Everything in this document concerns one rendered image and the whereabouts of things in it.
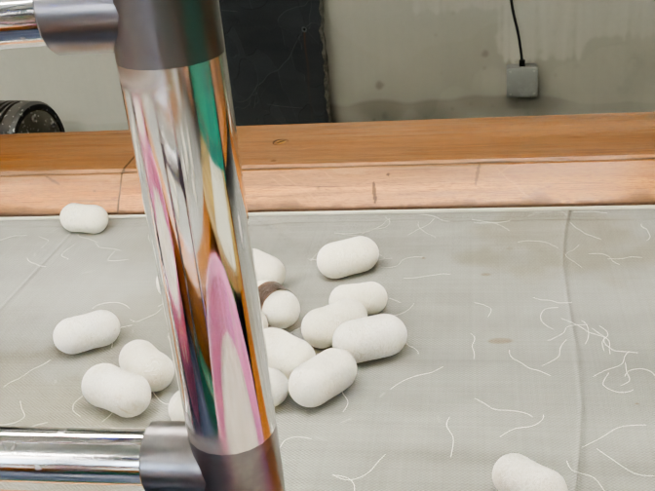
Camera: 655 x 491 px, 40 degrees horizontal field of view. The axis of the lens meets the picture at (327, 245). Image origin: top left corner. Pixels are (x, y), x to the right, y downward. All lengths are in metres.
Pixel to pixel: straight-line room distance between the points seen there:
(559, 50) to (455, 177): 1.96
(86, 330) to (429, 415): 0.19
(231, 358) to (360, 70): 2.39
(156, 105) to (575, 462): 0.26
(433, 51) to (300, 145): 1.90
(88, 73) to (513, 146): 2.25
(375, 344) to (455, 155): 0.22
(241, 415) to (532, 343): 0.27
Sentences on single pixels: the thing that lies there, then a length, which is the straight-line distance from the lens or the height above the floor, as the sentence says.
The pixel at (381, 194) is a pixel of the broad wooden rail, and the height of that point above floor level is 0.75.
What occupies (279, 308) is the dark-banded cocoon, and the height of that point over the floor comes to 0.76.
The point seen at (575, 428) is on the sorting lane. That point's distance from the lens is 0.42.
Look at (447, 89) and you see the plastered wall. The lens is 2.59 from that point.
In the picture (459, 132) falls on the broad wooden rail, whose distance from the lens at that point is 0.67.
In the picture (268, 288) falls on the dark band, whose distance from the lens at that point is 0.49.
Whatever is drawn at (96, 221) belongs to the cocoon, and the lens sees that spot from 0.63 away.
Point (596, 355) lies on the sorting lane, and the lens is 0.46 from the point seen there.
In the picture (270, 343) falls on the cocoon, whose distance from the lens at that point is 0.44.
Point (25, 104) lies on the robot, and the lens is 1.30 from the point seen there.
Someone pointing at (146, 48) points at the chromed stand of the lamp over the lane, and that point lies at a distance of 0.19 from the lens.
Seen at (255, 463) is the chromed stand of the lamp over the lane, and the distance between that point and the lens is 0.24.
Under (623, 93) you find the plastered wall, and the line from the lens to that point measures 2.62.
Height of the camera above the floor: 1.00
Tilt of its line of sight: 27 degrees down
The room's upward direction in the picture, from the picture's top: 5 degrees counter-clockwise
